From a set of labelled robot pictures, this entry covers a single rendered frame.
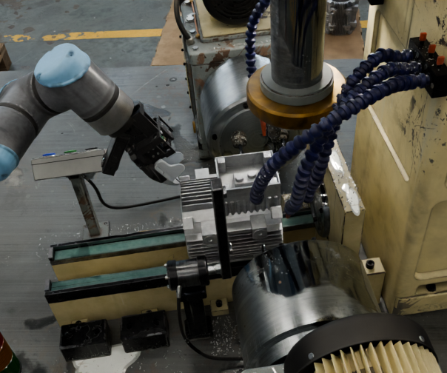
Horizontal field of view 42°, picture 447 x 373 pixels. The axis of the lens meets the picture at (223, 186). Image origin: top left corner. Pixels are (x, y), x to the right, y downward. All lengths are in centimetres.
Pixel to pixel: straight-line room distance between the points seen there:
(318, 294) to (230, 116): 55
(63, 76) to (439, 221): 73
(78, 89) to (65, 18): 332
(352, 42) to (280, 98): 249
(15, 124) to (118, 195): 65
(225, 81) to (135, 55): 240
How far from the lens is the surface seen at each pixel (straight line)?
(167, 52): 347
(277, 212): 116
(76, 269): 141
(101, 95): 106
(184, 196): 119
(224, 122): 135
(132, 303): 135
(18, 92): 112
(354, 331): 68
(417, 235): 115
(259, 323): 96
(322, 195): 121
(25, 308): 149
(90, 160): 137
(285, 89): 101
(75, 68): 104
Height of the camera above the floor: 194
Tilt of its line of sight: 45 degrees down
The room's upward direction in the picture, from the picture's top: 6 degrees counter-clockwise
